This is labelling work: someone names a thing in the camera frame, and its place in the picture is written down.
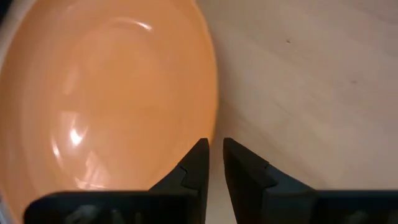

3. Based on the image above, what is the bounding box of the orange plate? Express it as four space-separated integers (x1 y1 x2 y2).
0 0 219 224

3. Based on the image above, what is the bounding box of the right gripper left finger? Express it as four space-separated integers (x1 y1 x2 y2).
23 138 210 224

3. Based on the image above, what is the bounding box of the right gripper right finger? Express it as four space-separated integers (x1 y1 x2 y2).
223 137 398 224

